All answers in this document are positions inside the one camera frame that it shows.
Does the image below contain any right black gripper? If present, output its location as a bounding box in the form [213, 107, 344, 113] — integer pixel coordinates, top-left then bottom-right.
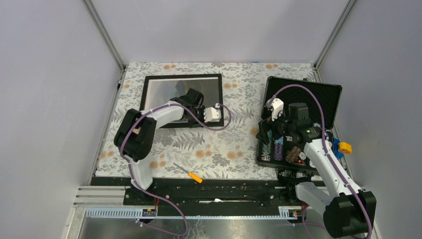
[255, 108, 296, 145]

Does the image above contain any black picture frame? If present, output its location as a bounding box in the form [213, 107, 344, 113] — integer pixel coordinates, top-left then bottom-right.
[140, 74, 224, 128]

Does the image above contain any orange handled screwdriver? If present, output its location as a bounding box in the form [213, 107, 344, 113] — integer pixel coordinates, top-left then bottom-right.
[173, 163, 203, 184]

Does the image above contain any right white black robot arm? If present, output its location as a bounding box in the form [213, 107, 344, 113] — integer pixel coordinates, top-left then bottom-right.
[256, 98, 376, 238]

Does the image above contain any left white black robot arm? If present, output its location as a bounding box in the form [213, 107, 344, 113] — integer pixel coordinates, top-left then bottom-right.
[114, 88, 205, 205]

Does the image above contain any black poker chip case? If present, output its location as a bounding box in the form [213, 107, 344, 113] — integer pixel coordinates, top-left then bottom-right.
[256, 76, 342, 175]

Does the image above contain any floral table mat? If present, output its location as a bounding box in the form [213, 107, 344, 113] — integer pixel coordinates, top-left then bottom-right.
[95, 62, 315, 180]

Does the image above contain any yellow blue tape dispenser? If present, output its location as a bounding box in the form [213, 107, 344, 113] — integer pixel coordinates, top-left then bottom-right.
[332, 138, 352, 159]

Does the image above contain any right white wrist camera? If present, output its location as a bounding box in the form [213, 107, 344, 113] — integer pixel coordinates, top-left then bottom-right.
[265, 98, 284, 121]

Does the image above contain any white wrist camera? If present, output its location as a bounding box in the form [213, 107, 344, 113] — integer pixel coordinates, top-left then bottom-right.
[204, 103, 222, 122]
[265, 98, 284, 121]

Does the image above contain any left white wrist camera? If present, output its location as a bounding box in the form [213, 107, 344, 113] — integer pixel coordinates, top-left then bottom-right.
[204, 103, 222, 122]

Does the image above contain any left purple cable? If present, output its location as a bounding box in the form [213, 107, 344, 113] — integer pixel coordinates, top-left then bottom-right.
[119, 104, 232, 237]

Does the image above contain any purple cable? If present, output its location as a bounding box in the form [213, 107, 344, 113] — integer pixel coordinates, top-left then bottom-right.
[271, 84, 373, 239]
[119, 104, 232, 237]

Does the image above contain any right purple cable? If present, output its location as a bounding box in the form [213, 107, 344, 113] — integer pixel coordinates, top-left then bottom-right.
[271, 84, 373, 239]

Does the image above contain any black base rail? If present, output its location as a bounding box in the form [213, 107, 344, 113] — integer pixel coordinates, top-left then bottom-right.
[91, 177, 303, 215]

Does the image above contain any grey slotted cable duct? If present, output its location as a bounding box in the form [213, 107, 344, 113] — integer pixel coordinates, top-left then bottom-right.
[85, 207, 299, 220]

